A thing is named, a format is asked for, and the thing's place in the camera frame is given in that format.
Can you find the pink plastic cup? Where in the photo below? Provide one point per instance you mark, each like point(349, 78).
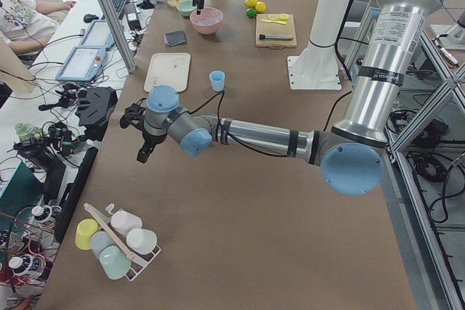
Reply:
point(123, 222)

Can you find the light blue plastic cup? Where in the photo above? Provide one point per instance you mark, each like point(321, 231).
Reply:
point(217, 80)

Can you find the white plastic cup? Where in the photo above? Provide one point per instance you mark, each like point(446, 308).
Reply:
point(142, 241)

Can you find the yellow plastic cup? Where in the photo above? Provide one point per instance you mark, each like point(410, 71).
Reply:
point(84, 232)

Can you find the grey plastic cup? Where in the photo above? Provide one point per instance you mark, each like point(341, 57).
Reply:
point(100, 241)

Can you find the mint plastic cup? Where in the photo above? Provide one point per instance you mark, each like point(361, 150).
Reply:
point(114, 262)

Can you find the mint green bowl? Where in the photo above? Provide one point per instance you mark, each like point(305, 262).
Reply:
point(185, 8)

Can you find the pink bowl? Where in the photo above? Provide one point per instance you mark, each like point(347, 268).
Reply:
point(208, 21)

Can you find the grey folded cloth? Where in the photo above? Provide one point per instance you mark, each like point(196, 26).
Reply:
point(175, 38)

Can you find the yellow lemon upper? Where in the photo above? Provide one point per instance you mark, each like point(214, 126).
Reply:
point(250, 3)

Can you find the yellow lemon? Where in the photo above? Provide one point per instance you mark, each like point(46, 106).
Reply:
point(260, 7)
point(250, 3)

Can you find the green lime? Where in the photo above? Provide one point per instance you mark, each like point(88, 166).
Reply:
point(251, 13)

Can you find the yellow lemon lower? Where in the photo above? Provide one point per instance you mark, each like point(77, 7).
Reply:
point(260, 7)

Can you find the black monitor bar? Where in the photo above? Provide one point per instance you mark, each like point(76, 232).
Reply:
point(73, 195)

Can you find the steel muddler black tip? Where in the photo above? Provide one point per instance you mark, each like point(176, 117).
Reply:
point(263, 37)

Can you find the cream rabbit serving tray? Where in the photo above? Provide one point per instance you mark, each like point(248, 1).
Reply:
point(171, 69)

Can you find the wooden cutting board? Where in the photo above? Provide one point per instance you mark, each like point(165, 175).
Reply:
point(275, 29)

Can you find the yellow plastic knife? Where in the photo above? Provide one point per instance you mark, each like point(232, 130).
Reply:
point(280, 22)

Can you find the lemon slice upper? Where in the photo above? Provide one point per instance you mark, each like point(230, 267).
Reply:
point(283, 17)

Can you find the blue teach pendant far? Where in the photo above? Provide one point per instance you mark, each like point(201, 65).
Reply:
point(98, 34)

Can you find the blue teach pendant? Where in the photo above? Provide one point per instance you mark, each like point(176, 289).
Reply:
point(98, 34)
point(83, 63)

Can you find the blue teach pendant near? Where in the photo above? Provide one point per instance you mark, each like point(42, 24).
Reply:
point(83, 63)

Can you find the brown paper table cover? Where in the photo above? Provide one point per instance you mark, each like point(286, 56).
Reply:
point(237, 230)

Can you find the seated person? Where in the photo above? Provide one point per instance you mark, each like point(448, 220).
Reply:
point(26, 25)

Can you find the white wire cup rack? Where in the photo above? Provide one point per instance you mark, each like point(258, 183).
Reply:
point(139, 262)

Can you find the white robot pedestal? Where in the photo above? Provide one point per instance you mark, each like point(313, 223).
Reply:
point(316, 67)

